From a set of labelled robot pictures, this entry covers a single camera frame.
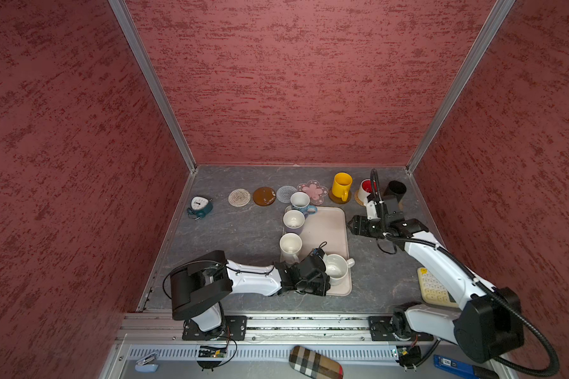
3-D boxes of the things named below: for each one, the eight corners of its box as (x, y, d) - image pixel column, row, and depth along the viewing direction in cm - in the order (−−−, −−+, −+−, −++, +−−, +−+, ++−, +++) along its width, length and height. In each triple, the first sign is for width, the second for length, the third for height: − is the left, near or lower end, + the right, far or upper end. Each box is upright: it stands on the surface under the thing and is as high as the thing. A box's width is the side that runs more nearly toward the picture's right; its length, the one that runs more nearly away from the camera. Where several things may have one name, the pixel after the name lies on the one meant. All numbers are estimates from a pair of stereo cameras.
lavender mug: (280, 232, 97) (279, 223, 91) (288, 215, 102) (287, 206, 97) (299, 238, 95) (299, 230, 90) (306, 220, 100) (306, 212, 95)
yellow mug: (333, 205, 107) (337, 192, 99) (330, 186, 115) (333, 172, 107) (350, 205, 107) (355, 192, 99) (347, 186, 115) (351, 172, 107)
